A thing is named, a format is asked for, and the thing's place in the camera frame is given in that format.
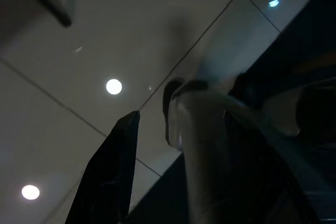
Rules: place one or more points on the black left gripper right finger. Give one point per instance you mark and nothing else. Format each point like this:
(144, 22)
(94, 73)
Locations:
(249, 182)

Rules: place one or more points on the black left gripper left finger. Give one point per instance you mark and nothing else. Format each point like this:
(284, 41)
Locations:
(110, 171)

